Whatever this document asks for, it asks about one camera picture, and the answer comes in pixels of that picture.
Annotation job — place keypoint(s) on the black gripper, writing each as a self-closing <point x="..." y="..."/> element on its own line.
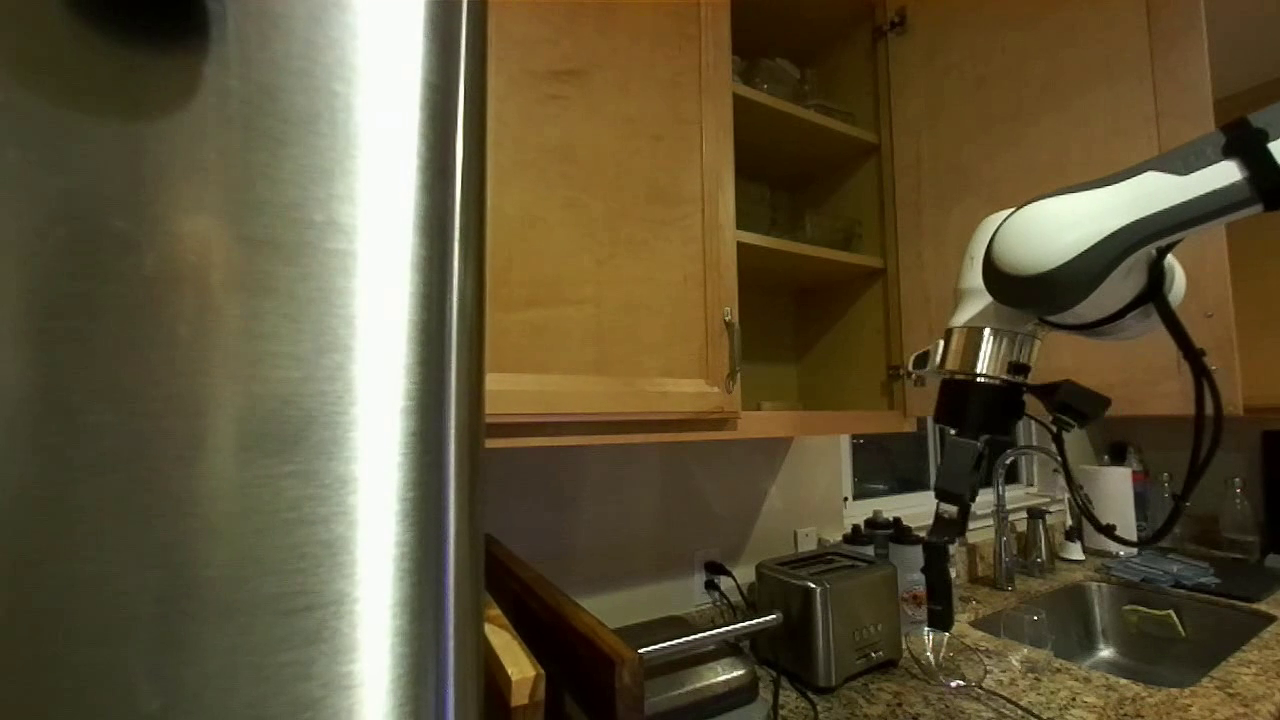
<point x="964" y="423"/>

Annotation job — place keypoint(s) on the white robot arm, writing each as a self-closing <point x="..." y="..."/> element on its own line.
<point x="1107" y="245"/>

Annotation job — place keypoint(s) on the wooden cupboard door with bumper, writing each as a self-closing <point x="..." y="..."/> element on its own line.
<point x="1042" y="105"/>

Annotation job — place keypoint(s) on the plain wooden cupboard door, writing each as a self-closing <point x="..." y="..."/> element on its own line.
<point x="603" y="202"/>

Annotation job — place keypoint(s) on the chrome gooseneck faucet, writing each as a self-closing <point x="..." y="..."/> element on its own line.
<point x="1001" y="532"/>

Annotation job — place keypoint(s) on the dark bottle black cap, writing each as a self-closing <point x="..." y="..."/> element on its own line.
<point x="901" y="527"/>

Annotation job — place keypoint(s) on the white framed window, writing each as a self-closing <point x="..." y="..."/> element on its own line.
<point x="887" y="460"/>

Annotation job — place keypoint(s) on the steel soap dispenser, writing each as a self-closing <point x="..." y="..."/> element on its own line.
<point x="1037" y="545"/>

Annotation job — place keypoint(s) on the grey bottle orange label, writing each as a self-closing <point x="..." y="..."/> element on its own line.
<point x="911" y="583"/>

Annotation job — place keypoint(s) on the tall black bottle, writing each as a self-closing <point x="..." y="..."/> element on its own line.
<point x="942" y="592"/>

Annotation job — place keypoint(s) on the grey bottle black cap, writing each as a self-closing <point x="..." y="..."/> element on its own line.
<point x="866" y="532"/>

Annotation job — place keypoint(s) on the small white soap bottle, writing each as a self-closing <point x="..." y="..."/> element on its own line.
<point x="1072" y="545"/>

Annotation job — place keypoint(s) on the metal door hinge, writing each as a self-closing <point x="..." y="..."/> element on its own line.
<point x="890" y="21"/>
<point x="906" y="375"/>

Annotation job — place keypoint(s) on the white paper towel roll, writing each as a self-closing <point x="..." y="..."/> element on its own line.
<point x="1115" y="515"/>

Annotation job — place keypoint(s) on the clear wine glass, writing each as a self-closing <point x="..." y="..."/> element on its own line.
<point x="936" y="653"/>

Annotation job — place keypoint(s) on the silver two-slot toaster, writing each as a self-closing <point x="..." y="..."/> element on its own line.
<point x="824" y="623"/>

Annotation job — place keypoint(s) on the clear glass bottle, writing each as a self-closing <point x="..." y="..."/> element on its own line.
<point x="1243" y="520"/>
<point x="1164" y="515"/>

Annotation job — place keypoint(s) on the stainless steel sink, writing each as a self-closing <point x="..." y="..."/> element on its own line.
<point x="1121" y="633"/>

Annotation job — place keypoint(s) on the blue grey dish cloth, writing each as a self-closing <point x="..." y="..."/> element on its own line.
<point x="1162" y="570"/>

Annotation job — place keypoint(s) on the stack of glass dishes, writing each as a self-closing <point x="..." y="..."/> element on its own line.
<point x="834" y="230"/>
<point x="771" y="210"/>

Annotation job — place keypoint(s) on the dark drying mat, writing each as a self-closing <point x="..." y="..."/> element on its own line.
<point x="1246" y="583"/>

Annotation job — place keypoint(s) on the dark striped wooden cutting board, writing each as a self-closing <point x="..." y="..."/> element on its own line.
<point x="574" y="641"/>

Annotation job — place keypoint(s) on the clear glassware group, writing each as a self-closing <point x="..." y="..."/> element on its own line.
<point x="786" y="82"/>

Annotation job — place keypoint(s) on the light wooden cutting board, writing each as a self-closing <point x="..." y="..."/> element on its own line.
<point x="515" y="673"/>

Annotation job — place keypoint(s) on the stainless steel refrigerator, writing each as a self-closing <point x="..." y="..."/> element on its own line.
<point x="241" y="401"/>

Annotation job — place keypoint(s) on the white wall outlet plate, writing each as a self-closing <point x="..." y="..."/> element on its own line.
<point x="805" y="537"/>

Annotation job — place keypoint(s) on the wooden wall cupboard with shelves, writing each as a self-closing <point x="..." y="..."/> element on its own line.
<point x="802" y="259"/>

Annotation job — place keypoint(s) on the narrow wooden wall cupboard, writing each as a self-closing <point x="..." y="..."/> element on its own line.
<point x="1260" y="323"/>

